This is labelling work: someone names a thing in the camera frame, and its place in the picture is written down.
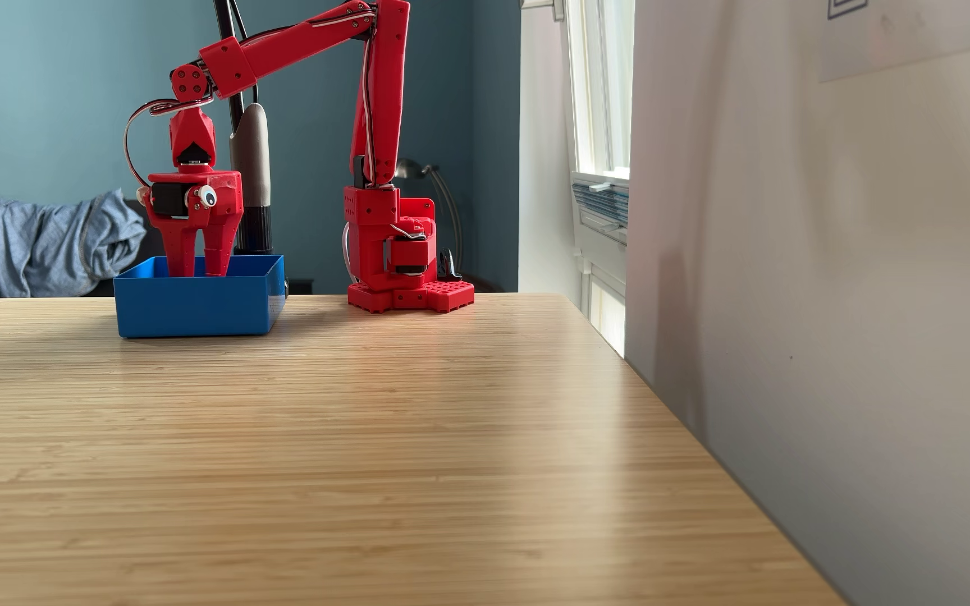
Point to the black gooseneck camera stand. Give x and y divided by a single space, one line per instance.
251 168

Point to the black table clamp lever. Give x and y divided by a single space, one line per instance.
450 266

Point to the white radiator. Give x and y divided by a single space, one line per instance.
603 244

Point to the blue grey garment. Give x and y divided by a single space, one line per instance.
39 244

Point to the blue plastic bin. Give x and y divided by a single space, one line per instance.
199 307

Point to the silver desk lamp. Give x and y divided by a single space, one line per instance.
443 193

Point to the white window frame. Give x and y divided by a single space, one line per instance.
599 84

